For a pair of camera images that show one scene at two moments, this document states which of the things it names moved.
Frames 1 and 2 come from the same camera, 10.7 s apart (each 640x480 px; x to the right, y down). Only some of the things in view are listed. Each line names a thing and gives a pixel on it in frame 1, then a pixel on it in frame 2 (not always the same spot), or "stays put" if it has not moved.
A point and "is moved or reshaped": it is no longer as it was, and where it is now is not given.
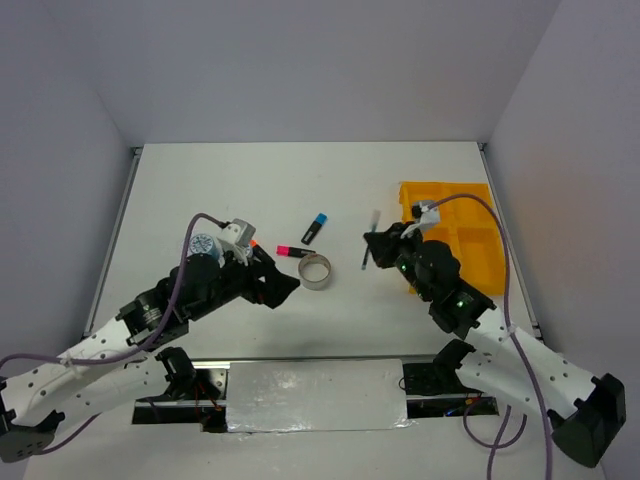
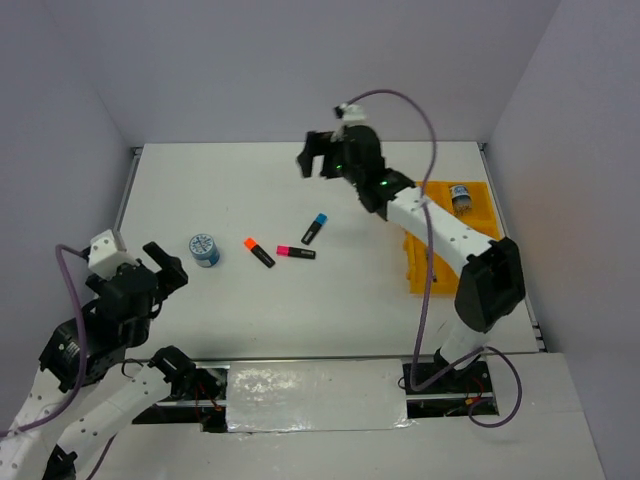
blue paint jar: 203,244 stays put
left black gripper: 275,287 to 174,275
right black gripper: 389,240 to 316,145
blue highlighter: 314,227 stays put
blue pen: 364,264 is moved or reshaped
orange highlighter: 258,249 stays put
